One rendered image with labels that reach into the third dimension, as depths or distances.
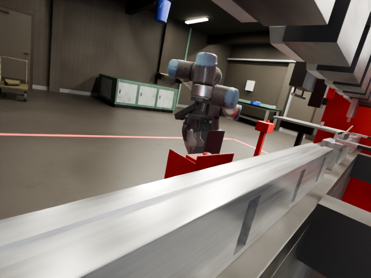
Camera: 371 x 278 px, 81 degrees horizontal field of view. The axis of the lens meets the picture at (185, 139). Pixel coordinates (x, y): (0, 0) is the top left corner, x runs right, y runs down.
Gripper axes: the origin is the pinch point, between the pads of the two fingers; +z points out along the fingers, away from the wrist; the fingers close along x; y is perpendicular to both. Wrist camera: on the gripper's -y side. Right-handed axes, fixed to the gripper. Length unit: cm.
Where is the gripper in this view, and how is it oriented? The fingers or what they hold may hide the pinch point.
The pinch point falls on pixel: (189, 149)
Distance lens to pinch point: 84.2
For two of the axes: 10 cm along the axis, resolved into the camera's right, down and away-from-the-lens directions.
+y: 6.4, 2.2, -7.4
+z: -1.4, 9.8, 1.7
